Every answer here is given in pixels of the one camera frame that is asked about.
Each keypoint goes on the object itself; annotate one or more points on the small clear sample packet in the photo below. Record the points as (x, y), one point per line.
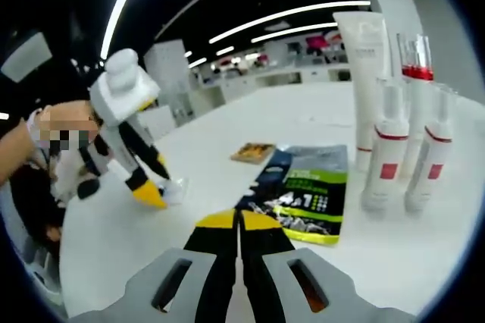
(175, 190)

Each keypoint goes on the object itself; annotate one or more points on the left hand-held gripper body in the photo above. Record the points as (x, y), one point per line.
(125, 99)

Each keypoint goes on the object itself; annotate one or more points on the small brown gold packet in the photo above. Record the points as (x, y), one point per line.
(252, 152)

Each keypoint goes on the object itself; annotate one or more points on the long ceiling light strip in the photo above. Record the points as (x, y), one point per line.
(105, 48)

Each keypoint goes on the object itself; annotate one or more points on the red collared white skincare bottle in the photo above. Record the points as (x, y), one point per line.
(417, 110)

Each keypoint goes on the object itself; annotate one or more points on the colourful wall display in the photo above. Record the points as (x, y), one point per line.
(318, 42)

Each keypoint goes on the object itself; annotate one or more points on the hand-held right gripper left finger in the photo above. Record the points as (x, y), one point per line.
(182, 292)

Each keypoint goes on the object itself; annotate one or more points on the dark green skincare sachet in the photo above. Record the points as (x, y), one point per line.
(271, 171)
(314, 194)

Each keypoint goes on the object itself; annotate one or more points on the white skincare tube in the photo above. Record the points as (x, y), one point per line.
(365, 73)

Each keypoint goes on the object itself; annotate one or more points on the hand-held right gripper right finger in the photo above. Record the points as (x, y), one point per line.
(303, 289)

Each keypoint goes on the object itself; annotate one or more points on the person's left hand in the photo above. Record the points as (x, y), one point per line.
(70, 110)

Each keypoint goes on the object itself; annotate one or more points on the long white counter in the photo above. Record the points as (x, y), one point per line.
(273, 78)

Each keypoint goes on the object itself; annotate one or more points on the white pump skincare bottle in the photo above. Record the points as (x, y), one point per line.
(428, 179)
(384, 171)

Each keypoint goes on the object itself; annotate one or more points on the person's dark clothing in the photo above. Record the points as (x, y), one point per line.
(34, 205)

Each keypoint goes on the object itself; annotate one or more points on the white ceiling air unit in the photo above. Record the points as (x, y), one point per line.
(24, 57)

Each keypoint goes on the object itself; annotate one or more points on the white grey chest device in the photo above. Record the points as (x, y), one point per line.
(70, 175)

